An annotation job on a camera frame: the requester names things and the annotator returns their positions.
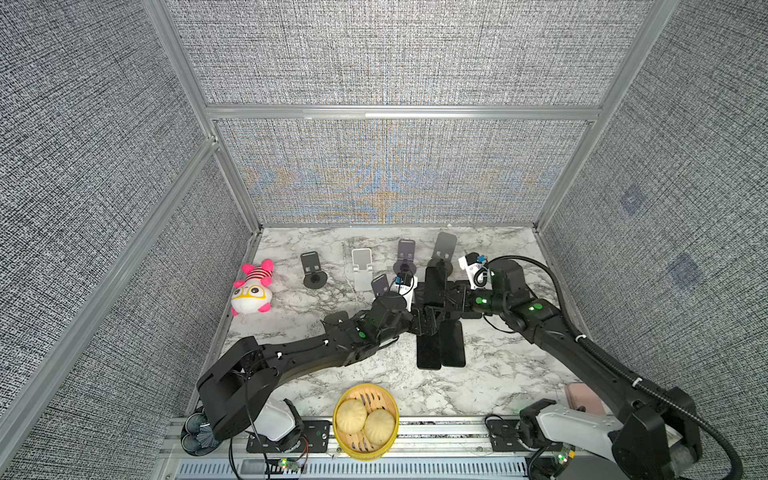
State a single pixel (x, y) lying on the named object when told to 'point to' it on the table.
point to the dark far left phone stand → (314, 277)
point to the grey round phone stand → (406, 257)
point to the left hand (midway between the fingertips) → (433, 311)
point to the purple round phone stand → (380, 285)
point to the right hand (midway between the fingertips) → (441, 292)
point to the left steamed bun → (351, 415)
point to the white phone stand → (363, 270)
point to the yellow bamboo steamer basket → (356, 445)
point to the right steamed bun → (379, 427)
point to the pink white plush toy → (254, 293)
